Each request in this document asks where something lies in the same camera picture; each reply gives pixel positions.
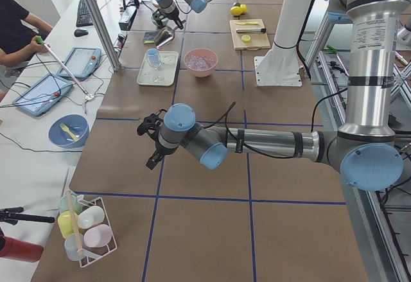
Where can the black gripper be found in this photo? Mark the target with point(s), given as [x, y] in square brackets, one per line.
[159, 150]
[173, 15]

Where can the silver metal ice scoop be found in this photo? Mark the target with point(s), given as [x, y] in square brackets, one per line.
[164, 36]

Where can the person forearm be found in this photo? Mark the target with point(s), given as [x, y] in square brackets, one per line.
[15, 58]

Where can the blue plastic cup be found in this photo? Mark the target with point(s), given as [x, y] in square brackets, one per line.
[153, 57]

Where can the white cup in rack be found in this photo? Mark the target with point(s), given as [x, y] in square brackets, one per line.
[92, 216]

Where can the green cup in rack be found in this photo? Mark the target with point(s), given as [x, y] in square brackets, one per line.
[64, 206]

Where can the pink cup in rack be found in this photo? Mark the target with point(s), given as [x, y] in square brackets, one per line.
[98, 236]

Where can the yellow cup in rack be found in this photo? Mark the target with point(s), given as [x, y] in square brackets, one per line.
[65, 224]

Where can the clear cup in rack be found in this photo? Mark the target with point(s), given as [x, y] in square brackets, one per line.
[71, 248]

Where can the person hand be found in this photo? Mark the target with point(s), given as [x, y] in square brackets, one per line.
[36, 47]

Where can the green ceramic bowl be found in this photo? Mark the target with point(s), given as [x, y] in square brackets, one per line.
[159, 21]

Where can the grey folded cloth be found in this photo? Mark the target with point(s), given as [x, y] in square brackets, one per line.
[152, 37]

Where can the clear wine glass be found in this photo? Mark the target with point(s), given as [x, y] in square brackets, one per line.
[157, 76]

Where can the pink bowl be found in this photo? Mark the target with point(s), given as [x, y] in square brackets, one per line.
[201, 52]

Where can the cream bear tray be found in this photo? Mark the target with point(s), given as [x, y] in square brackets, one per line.
[169, 66]

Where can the yellow lemon upper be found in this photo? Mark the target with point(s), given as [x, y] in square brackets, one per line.
[236, 11]

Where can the yellow lemon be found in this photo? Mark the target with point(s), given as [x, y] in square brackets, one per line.
[244, 8]
[236, 11]

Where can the yellow lemon lower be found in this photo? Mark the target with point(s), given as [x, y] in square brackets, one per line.
[244, 8]

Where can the half lemon slice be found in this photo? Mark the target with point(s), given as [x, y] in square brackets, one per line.
[246, 38]

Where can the wooden cutting board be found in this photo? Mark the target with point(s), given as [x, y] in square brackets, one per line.
[259, 41]

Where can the black keyboard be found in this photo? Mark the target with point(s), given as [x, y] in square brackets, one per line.
[83, 17]

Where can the yellow plastic knife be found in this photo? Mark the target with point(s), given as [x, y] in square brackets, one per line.
[246, 23]

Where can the blue bowl on desk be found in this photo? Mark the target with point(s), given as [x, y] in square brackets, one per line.
[77, 124]

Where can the black computer mouse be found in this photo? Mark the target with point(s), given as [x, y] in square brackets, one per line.
[79, 32]

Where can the reacher grabber stick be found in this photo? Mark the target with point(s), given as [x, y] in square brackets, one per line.
[88, 96]

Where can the teach pendant far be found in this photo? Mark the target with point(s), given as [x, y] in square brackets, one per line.
[82, 62]

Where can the teach pendant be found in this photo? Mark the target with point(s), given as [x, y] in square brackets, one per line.
[43, 95]
[82, 62]

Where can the yellow fork in bowl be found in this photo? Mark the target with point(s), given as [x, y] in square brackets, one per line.
[67, 130]

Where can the teach pendant near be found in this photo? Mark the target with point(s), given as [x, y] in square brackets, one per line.
[43, 95]

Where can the black tripod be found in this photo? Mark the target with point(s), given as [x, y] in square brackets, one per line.
[13, 215]

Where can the red bottle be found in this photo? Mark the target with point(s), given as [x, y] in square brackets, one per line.
[14, 249]

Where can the steel rod handle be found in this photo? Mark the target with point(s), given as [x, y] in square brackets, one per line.
[251, 30]

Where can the white wire cup rack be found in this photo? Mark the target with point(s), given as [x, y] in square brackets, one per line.
[92, 255]

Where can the aluminium frame post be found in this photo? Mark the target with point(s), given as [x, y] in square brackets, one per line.
[103, 34]

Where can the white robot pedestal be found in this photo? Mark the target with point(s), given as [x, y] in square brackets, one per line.
[280, 66]

